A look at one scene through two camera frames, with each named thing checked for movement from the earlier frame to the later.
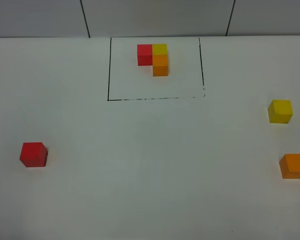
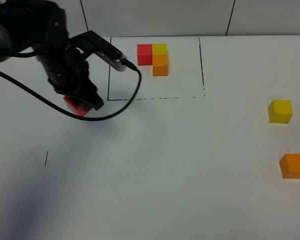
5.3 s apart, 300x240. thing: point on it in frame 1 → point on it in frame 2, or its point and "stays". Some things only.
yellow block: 280,111 stays
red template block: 144,53 stays
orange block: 293,166 stays
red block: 33,154 → 77,109
